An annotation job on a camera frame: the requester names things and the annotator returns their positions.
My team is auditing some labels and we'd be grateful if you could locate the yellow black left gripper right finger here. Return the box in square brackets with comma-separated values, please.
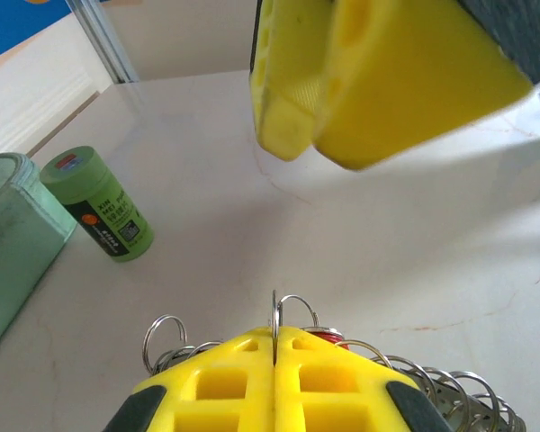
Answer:
[274, 325, 456, 432]

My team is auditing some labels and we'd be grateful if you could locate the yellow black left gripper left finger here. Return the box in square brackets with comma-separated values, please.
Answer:
[102, 326, 276, 432]

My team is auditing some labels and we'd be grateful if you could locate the metal keyring with small rings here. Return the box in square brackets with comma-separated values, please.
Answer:
[141, 289, 528, 432]

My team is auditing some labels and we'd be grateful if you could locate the green cylindrical bottle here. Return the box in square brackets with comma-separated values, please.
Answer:
[39, 144, 157, 265]

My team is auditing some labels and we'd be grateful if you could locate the mint green zip case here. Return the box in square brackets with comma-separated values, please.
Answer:
[0, 152, 79, 366]

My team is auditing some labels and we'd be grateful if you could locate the aluminium frame post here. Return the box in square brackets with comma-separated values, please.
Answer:
[66, 0, 140, 86]

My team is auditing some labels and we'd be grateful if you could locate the blue floral wall panel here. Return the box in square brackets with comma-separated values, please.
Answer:
[0, 0, 73, 68]

